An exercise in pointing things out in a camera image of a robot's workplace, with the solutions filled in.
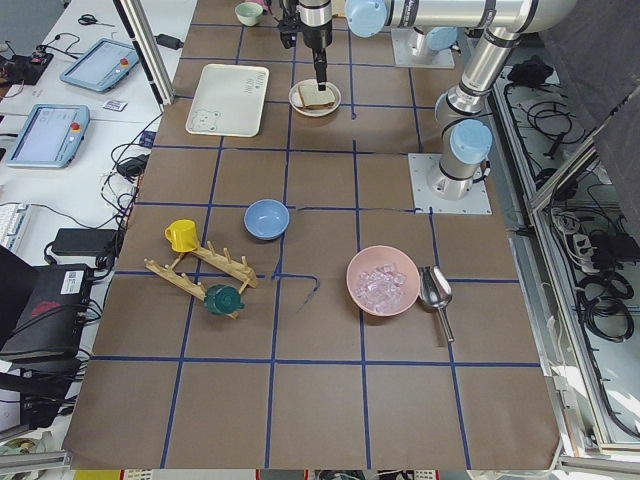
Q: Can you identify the light green bowl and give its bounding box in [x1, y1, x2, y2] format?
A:
[235, 1, 264, 27]

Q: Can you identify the blue teach pendant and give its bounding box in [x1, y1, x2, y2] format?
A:
[6, 104, 90, 168]
[60, 38, 139, 92]

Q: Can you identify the blue teach pendant far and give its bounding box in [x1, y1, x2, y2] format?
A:
[60, 38, 139, 92]

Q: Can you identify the aluminium frame post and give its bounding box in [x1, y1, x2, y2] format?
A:
[113, 0, 175, 106]

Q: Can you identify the dark green mug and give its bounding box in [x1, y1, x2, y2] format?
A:
[204, 284, 245, 316]

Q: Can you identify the cream bear serving tray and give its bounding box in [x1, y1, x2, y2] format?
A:
[185, 64, 269, 137]

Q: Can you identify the black laptop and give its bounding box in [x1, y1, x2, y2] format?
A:
[1, 248, 93, 363]

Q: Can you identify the pink bowl with ice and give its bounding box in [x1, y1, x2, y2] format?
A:
[346, 245, 420, 316]

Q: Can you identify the light blue bowl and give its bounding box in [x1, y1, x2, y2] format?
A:
[244, 199, 290, 240]

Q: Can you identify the round white plate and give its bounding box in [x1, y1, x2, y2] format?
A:
[289, 79, 342, 117]

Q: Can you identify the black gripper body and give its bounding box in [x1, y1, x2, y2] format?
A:
[302, 22, 332, 70]

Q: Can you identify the bread slice with crust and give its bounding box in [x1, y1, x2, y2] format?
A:
[297, 83, 336, 105]

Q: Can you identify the wooden cup rack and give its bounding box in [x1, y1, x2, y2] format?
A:
[144, 240, 260, 321]

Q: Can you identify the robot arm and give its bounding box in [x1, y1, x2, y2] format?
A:
[281, 1, 576, 97]
[427, 27, 520, 201]

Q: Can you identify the yellow mug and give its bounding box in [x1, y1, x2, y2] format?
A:
[164, 219, 200, 253]

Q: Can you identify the black power adapter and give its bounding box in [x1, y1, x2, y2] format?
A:
[155, 34, 184, 50]

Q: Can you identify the blue teach pendant near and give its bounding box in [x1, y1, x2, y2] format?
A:
[6, 104, 90, 168]

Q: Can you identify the bread slice on plate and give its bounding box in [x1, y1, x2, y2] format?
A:
[300, 102, 336, 112]

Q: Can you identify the metal ice scoop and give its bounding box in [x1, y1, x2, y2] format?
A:
[418, 265, 455, 343]

